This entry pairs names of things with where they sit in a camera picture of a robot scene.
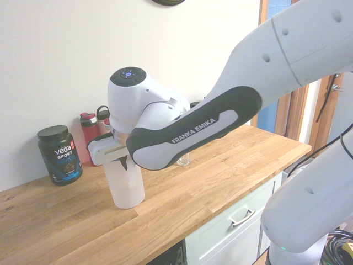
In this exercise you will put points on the jar dark lid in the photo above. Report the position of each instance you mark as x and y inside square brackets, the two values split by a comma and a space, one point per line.
[194, 105]

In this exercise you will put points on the black wall clock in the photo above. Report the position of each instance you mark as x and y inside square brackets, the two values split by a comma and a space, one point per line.
[168, 2]

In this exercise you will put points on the black appliance under counter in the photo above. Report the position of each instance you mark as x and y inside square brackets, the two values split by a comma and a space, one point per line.
[175, 255]

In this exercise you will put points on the translucent water pitcher blue lid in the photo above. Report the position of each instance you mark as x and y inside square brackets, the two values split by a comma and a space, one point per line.
[127, 193]

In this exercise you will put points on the yellow box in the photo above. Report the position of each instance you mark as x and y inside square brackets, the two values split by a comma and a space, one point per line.
[348, 249]

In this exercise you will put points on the red water bottle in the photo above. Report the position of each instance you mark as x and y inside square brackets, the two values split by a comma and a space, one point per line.
[87, 132]

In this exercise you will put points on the clear drinking glass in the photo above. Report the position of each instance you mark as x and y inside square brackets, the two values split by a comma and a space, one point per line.
[183, 161]

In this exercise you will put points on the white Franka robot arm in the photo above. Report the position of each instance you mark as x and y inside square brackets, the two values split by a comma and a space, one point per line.
[193, 129]

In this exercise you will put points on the wooden door glass panel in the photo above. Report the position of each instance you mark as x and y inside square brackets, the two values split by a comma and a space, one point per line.
[329, 121]

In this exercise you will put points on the wooden door frame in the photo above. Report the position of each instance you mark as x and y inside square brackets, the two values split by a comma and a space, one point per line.
[295, 110]

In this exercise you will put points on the pink bottle black lid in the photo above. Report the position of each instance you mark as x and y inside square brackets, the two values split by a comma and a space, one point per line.
[103, 125]

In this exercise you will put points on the black Vega protein tub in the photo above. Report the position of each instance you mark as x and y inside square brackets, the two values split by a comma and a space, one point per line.
[59, 154]

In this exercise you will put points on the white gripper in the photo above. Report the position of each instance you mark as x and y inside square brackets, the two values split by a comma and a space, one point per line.
[103, 153]

